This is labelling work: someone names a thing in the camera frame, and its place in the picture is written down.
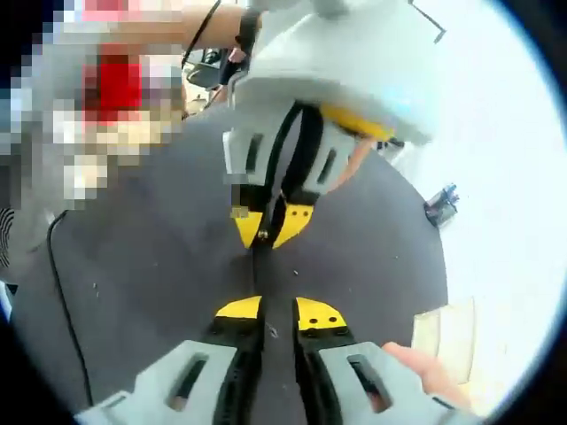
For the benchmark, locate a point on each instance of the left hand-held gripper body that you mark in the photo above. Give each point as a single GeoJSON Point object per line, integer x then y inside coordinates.
{"type": "Point", "coordinates": [332, 62]}

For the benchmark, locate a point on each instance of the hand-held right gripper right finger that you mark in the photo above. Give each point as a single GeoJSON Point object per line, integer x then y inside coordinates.
{"type": "Point", "coordinates": [398, 389]}

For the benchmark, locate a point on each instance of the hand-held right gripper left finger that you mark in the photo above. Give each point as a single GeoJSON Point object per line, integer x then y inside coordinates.
{"type": "Point", "coordinates": [146, 394]}

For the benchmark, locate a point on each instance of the cream desktop drawer organizer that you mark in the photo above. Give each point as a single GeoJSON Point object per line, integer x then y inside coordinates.
{"type": "Point", "coordinates": [443, 332]}

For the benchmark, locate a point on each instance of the person's left hand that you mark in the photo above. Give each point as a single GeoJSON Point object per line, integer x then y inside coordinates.
{"type": "Point", "coordinates": [356, 159]}

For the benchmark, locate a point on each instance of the person's right hand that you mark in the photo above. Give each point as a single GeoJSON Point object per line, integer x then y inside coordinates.
{"type": "Point", "coordinates": [436, 380]}

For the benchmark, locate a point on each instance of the black wristband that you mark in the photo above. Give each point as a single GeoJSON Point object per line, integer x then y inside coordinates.
{"type": "Point", "coordinates": [249, 24]}

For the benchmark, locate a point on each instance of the black mesh pen holder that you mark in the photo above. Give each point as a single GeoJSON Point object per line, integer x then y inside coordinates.
{"type": "Point", "coordinates": [440, 208]}

